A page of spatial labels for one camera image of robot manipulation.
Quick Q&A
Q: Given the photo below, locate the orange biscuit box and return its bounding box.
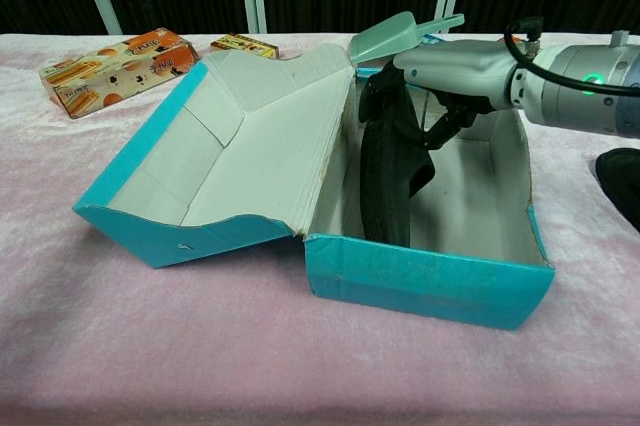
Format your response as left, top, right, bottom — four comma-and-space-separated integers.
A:
38, 27, 201, 120

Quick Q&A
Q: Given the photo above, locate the black slipper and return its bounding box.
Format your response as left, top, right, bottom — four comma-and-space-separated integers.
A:
594, 147, 640, 233
358, 63, 437, 250

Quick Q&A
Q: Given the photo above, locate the teal cardboard shoe box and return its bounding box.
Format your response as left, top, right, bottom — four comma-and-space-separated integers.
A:
73, 43, 557, 332

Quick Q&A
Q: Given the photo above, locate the pink velvet tablecloth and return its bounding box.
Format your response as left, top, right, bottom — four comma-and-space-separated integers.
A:
0, 33, 640, 426

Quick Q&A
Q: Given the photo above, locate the mint green plastic scoop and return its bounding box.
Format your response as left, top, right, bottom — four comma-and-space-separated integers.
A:
348, 11, 466, 68

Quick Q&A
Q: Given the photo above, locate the small yellow brown box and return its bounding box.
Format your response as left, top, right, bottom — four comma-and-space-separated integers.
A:
210, 33, 280, 62

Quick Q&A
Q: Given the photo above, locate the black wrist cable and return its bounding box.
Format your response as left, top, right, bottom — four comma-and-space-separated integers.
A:
503, 18, 640, 98

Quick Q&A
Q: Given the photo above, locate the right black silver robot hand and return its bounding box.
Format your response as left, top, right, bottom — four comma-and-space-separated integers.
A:
358, 38, 517, 150

